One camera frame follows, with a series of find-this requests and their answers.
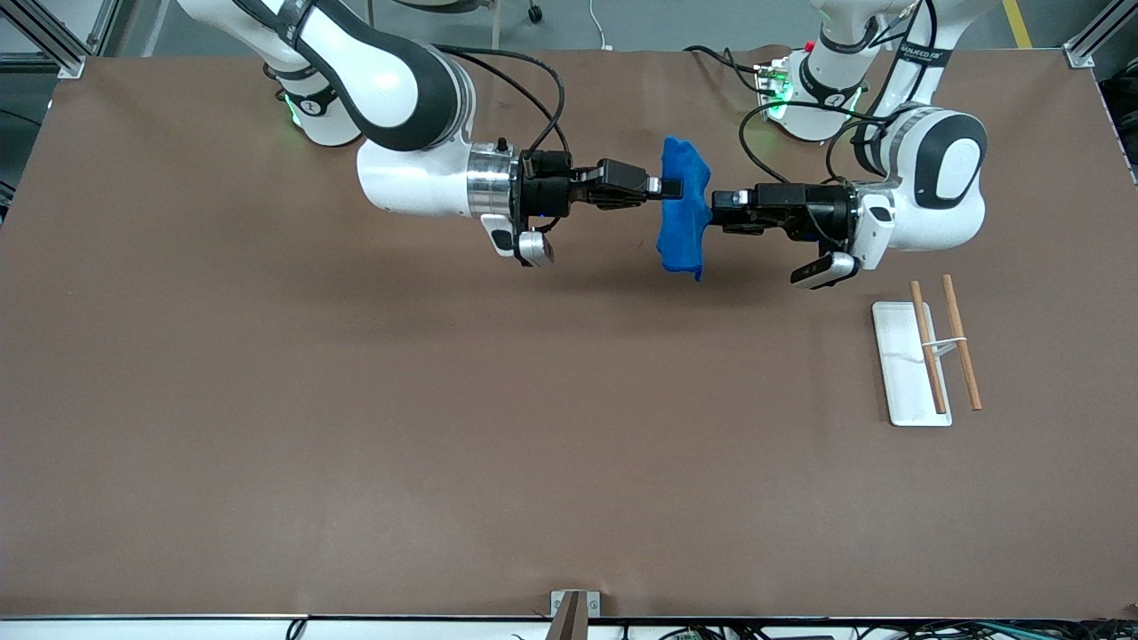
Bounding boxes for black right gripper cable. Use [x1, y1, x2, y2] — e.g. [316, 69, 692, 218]
[434, 43, 570, 156]

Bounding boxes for aluminium frame post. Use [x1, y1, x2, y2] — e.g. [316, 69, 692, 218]
[0, 0, 87, 79]
[1065, 0, 1138, 69]

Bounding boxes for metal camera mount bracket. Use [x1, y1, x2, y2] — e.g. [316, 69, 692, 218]
[549, 590, 602, 640]

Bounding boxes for brown table cover sheet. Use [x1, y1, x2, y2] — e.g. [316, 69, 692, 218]
[0, 48, 1138, 621]

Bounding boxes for blue towel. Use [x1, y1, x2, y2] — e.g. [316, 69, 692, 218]
[656, 135, 715, 283]

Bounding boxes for black left arm base cable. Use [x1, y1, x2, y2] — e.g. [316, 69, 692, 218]
[683, 44, 776, 95]

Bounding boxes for white rack with wooden bars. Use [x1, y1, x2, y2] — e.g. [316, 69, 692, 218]
[871, 274, 984, 428]

